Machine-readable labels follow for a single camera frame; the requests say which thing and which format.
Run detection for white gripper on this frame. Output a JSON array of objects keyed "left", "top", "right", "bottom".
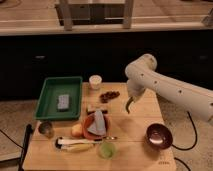
[{"left": 127, "top": 82, "right": 145, "bottom": 102}]

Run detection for green pepper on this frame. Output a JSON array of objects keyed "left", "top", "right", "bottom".
[{"left": 125, "top": 97, "right": 133, "bottom": 114}]

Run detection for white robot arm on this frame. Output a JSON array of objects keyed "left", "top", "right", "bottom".
[{"left": 125, "top": 54, "right": 213, "bottom": 126}]

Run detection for white cup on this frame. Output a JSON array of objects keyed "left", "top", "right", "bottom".
[{"left": 89, "top": 75, "right": 102, "bottom": 90}]

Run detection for green plastic cup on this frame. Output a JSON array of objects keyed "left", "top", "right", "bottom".
[{"left": 98, "top": 142, "right": 116, "bottom": 159}]

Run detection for small metal cup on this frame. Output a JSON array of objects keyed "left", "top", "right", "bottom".
[{"left": 38, "top": 121, "right": 54, "bottom": 138}]

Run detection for grey cloth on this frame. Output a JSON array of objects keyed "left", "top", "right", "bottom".
[{"left": 87, "top": 110, "right": 106, "bottom": 136}]

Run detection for dark brown bowl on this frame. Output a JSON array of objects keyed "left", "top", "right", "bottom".
[{"left": 146, "top": 123, "right": 173, "bottom": 150}]

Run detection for orange bowl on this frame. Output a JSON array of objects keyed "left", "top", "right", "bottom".
[{"left": 82, "top": 114, "right": 110, "bottom": 140}]

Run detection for grey sponge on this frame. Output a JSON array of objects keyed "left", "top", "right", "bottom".
[{"left": 57, "top": 94, "right": 70, "bottom": 111}]

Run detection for yellow orange fruit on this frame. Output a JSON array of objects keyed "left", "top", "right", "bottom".
[{"left": 71, "top": 124, "right": 83, "bottom": 138}]

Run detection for yellow banana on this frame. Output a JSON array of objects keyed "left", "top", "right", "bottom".
[{"left": 61, "top": 144, "right": 94, "bottom": 152}]

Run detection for green plastic tray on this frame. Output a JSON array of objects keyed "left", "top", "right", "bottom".
[{"left": 35, "top": 76, "right": 82, "bottom": 121}]

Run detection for black cable right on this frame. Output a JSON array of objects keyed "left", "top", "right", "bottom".
[{"left": 171, "top": 111, "right": 199, "bottom": 152}]

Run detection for wooden chair frame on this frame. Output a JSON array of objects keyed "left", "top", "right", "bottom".
[{"left": 55, "top": 0, "right": 134, "bottom": 31}]

